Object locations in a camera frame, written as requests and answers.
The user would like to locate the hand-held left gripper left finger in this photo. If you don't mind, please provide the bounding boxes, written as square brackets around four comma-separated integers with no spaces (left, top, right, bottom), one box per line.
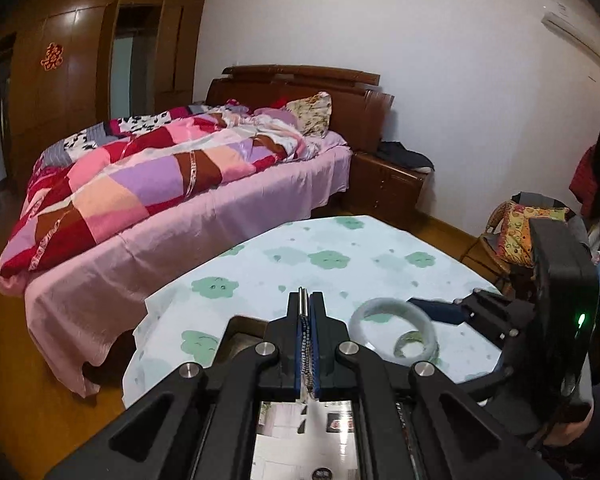
[45,287,309,480]

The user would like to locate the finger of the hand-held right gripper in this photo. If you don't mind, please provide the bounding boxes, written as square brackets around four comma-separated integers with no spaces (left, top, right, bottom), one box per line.
[407,287,537,342]
[464,340,518,405]

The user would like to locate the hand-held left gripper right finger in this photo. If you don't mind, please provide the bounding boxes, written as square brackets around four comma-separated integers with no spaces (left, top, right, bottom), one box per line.
[308,290,561,480]

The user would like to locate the small beaded chain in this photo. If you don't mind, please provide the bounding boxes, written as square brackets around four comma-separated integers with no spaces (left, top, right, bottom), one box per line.
[300,312,317,402]

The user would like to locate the green jade bangle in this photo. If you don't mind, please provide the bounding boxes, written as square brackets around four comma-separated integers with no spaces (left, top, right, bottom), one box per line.
[394,330,431,361]

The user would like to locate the pale jade bangle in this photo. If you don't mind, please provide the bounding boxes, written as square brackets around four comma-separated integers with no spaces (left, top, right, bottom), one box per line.
[350,297,438,364]

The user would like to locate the gold metal tin box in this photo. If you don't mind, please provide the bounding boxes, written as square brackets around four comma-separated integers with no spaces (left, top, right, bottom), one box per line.
[205,314,421,480]

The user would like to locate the person's right hand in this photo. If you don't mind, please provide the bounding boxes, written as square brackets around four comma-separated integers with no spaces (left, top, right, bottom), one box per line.
[542,402,593,448]

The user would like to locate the wicker chair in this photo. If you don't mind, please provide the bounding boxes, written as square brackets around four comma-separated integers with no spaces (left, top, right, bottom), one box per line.
[462,200,536,288]

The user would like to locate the red garment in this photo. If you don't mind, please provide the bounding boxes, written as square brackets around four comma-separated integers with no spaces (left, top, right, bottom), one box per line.
[569,145,600,217]

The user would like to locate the wooden nightstand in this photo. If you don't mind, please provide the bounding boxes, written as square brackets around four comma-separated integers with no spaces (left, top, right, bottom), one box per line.
[342,150,431,228]

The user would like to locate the wooden bed with pink sheet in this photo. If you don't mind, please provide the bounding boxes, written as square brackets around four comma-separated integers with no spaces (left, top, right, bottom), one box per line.
[0,64,396,398]

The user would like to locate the dark clothes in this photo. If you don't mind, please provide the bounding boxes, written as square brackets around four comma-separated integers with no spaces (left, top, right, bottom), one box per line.
[375,140,435,171]

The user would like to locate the white pink floral blanket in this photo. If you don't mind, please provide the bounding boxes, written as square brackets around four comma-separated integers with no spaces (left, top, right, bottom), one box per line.
[220,102,322,162]

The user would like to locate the floral pillow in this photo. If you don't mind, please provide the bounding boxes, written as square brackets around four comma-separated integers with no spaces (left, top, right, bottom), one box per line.
[285,91,334,138]

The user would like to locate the patchwork quilt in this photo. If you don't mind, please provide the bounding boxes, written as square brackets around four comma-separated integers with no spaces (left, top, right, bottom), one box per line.
[0,105,281,292]

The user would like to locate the white air conditioner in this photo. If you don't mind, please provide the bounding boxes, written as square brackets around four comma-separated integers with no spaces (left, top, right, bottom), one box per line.
[540,0,600,75]

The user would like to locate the brown wooden wardrobe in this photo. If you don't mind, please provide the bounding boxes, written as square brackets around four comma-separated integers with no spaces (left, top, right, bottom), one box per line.
[2,0,211,188]

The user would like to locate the red paper decoration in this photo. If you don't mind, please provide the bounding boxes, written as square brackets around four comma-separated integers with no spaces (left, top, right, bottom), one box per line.
[40,42,64,72]

